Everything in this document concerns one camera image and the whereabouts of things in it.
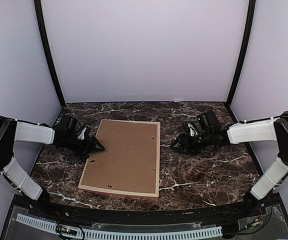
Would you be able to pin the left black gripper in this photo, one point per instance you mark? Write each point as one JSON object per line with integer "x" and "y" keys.
{"x": 88, "y": 149}

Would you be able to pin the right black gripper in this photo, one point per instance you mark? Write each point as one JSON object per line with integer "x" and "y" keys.
{"x": 183, "y": 137}

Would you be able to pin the brown cardboard backing board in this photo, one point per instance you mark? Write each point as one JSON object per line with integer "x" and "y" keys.
{"x": 124, "y": 157}

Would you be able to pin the pink wooden picture frame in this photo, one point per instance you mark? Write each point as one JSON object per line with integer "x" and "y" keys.
{"x": 119, "y": 193}

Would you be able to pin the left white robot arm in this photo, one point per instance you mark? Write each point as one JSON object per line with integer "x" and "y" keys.
{"x": 15, "y": 130}

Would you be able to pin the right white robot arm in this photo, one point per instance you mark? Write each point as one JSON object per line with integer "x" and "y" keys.
{"x": 268, "y": 138}

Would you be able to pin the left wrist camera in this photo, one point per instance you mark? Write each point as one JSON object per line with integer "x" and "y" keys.
{"x": 72, "y": 127}

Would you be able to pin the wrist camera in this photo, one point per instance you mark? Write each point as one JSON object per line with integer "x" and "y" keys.
{"x": 208, "y": 123}
{"x": 72, "y": 127}

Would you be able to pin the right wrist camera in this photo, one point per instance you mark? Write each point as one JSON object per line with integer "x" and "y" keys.
{"x": 208, "y": 123}

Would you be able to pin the white slotted cable duct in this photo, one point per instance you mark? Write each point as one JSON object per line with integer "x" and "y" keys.
{"x": 117, "y": 232}

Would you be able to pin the black front rail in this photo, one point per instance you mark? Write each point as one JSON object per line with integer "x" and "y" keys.
{"x": 228, "y": 214}

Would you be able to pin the left black corner post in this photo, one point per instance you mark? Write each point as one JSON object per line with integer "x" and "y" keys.
{"x": 47, "y": 52}

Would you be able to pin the black corner post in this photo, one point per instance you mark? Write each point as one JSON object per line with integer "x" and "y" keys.
{"x": 243, "y": 52}
{"x": 47, "y": 52}

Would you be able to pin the right black corner post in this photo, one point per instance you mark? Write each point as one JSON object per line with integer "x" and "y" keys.
{"x": 243, "y": 52}

